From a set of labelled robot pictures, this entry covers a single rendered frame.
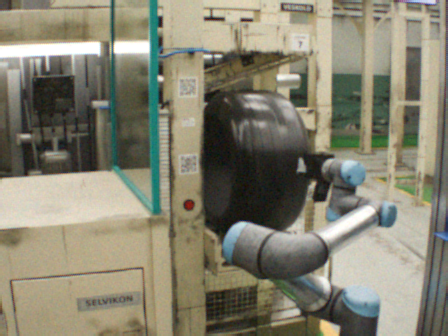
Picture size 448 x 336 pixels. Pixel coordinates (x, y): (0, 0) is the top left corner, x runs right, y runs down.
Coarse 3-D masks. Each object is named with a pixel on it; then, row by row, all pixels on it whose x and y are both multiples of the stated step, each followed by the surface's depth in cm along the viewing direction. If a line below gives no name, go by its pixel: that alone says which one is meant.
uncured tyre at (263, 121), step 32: (224, 96) 210; (256, 96) 208; (224, 128) 203; (256, 128) 195; (288, 128) 199; (224, 160) 250; (256, 160) 193; (288, 160) 197; (224, 192) 246; (256, 192) 195; (288, 192) 199; (224, 224) 212; (256, 224) 204; (288, 224) 211
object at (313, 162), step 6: (306, 156) 179; (312, 156) 175; (318, 156) 175; (324, 156) 170; (330, 156) 171; (306, 162) 179; (312, 162) 175; (318, 162) 174; (324, 162) 169; (306, 168) 179; (312, 168) 175; (318, 168) 175; (312, 174) 176; (324, 180) 171
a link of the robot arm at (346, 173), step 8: (336, 160) 164; (344, 160) 161; (352, 160) 159; (328, 168) 165; (336, 168) 161; (344, 168) 157; (352, 168) 155; (360, 168) 156; (336, 176) 160; (344, 176) 156; (352, 176) 155; (360, 176) 156; (336, 184) 159; (344, 184) 157; (352, 184) 156; (360, 184) 157
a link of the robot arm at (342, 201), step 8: (336, 192) 159; (344, 192) 157; (352, 192) 158; (336, 200) 158; (344, 200) 157; (352, 200) 155; (328, 208) 160; (336, 208) 158; (344, 208) 156; (352, 208) 154; (328, 216) 160; (336, 216) 157
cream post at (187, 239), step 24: (168, 0) 195; (192, 0) 194; (168, 24) 196; (192, 24) 196; (168, 48) 199; (168, 72) 200; (192, 72) 199; (168, 96) 202; (168, 120) 204; (192, 144) 204; (168, 168) 209; (192, 192) 208; (192, 216) 210; (192, 240) 212; (192, 264) 214; (192, 288) 215; (192, 312) 217
